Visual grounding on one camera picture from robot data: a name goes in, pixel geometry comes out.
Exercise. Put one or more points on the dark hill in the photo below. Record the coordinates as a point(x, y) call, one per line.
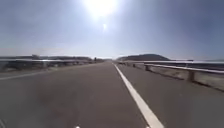
point(144, 57)

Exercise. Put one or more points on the grey asphalt road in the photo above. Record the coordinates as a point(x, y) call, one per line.
point(90, 96)

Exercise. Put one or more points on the white painted edge line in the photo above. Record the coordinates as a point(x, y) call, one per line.
point(137, 98)

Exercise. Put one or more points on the low distant hills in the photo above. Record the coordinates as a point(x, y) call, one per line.
point(53, 57)

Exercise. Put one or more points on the metal guardrail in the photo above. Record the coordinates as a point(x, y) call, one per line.
point(190, 69)
point(40, 61)

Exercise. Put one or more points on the faint white painted line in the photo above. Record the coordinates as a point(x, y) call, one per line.
point(26, 74)

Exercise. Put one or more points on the pale gravel verge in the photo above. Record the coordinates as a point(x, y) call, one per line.
point(206, 80)

